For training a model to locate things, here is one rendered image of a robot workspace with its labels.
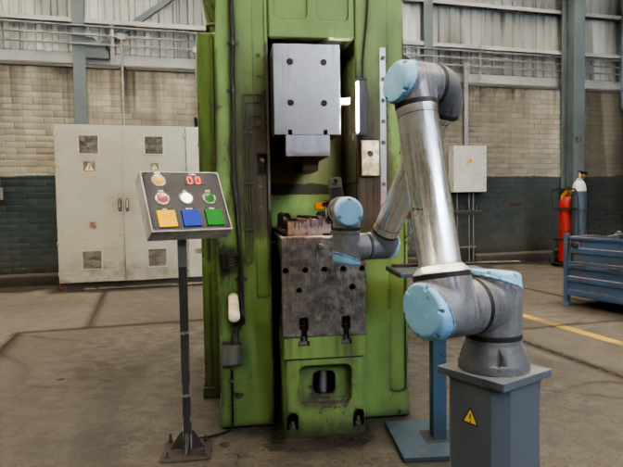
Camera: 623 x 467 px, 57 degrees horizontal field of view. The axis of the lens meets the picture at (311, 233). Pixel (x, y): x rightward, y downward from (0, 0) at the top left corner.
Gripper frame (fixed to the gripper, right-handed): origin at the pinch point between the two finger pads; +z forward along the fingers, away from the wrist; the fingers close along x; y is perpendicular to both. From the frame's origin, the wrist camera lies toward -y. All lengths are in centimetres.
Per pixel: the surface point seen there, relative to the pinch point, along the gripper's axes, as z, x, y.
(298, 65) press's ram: 43, -6, -60
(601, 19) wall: 755, 611, -298
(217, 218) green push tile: 25, -43, 6
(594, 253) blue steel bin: 289, 298, 59
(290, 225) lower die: 41.6, -11.8, 10.7
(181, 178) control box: 30, -58, -11
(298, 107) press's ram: 43, -7, -41
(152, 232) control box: 11, -68, 10
